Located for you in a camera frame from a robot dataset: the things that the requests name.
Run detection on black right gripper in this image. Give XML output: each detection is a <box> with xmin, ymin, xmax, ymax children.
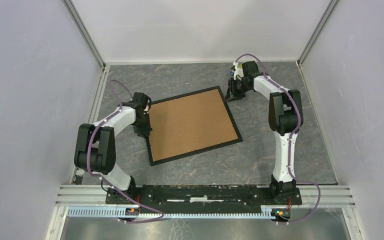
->
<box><xmin>224</xmin><ymin>77</ymin><xmax>251</xmax><ymax>102</ymax></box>

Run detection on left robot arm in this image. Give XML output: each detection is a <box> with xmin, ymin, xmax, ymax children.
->
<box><xmin>73</xmin><ymin>92</ymin><xmax>152</xmax><ymax>204</ymax></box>

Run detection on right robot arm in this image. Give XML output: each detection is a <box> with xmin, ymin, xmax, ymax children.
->
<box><xmin>224</xmin><ymin>61</ymin><xmax>304</xmax><ymax>204</ymax></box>

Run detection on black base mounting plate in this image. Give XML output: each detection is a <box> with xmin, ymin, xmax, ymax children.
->
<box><xmin>105</xmin><ymin>183</ymin><xmax>303</xmax><ymax>215</ymax></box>

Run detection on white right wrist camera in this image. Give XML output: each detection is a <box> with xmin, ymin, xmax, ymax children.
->
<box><xmin>230</xmin><ymin>62</ymin><xmax>244</xmax><ymax>80</ymax></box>

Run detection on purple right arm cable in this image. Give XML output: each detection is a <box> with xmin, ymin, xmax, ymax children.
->
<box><xmin>235</xmin><ymin>53</ymin><xmax>321</xmax><ymax>226</ymax></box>

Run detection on aluminium rail frame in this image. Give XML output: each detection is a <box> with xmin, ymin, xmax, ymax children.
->
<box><xmin>44</xmin><ymin>0</ymin><xmax>367</xmax><ymax>240</ymax></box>

